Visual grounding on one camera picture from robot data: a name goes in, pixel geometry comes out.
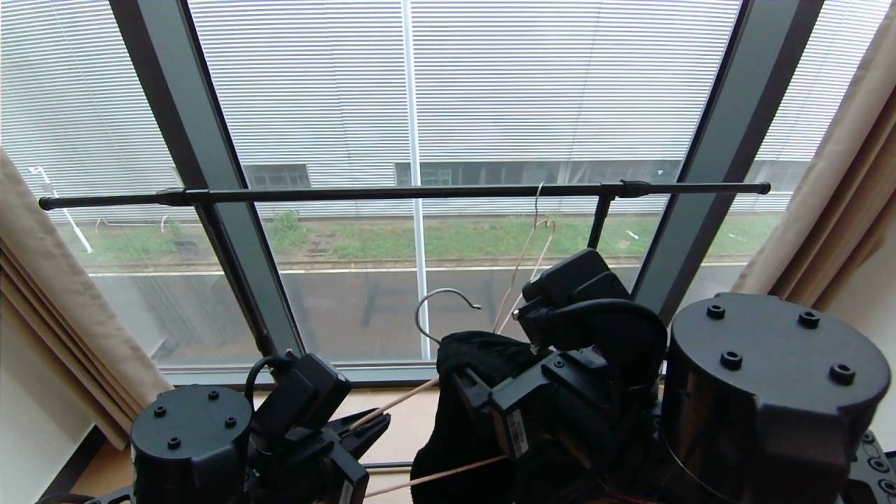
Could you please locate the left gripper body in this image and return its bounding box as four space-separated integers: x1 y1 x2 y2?
255 426 370 504

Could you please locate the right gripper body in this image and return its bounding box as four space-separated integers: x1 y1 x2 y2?
451 349 662 504

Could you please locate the pink clothes hanger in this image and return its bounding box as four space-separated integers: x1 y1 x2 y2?
348 288 510 499
492 183 556 335

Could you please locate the black garment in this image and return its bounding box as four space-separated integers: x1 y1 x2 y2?
409 331 582 504

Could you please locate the black clothes rack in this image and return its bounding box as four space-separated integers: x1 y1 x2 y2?
38 181 772 470

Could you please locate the beige curtain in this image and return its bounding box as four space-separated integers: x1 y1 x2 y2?
0 150 172 449
731 0 896 309

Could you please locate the window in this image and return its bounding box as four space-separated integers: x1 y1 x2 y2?
0 0 896 386

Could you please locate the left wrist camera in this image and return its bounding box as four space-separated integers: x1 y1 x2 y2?
248 352 353 449

